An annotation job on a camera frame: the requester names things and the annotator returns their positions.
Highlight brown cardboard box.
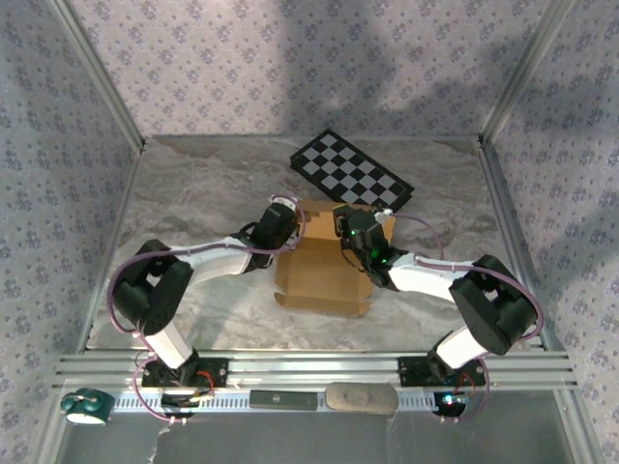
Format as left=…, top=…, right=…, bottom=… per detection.
left=273, top=198, right=398, bottom=318

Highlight black and white checkerboard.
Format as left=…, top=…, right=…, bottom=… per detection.
left=288, top=128, right=416, bottom=214

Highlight grey oval metal plate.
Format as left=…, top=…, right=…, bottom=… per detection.
left=324, top=381, right=400, bottom=416

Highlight black rectangular device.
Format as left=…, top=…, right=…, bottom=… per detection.
left=249, top=389, right=320, bottom=412

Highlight teal round tape dispenser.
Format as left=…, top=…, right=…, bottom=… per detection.
left=60, top=389, right=116, bottom=426

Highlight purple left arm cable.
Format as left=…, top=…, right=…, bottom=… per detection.
left=105, top=195, right=309, bottom=426

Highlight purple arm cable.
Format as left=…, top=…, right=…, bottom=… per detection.
left=386, top=215, right=545, bottom=426
left=105, top=195, right=309, bottom=426

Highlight aluminium front rail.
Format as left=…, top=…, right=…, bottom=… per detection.
left=54, top=351, right=579, bottom=391

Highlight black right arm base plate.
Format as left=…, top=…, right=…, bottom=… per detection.
left=397, top=356, right=486, bottom=388

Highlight aluminium side rail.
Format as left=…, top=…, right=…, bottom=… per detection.
left=476, top=137, right=570, bottom=354
left=75, top=144, right=146, bottom=354

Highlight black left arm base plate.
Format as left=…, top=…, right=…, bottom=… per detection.
left=141, top=357, right=229, bottom=389

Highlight slotted grey cable duct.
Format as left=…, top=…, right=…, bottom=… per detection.
left=113, top=390, right=468, bottom=413

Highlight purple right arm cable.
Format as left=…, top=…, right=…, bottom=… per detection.
left=386, top=215, right=545, bottom=426

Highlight aluminium corner post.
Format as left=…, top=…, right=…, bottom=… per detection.
left=47, top=0, right=146, bottom=152
left=478, top=0, right=576, bottom=146

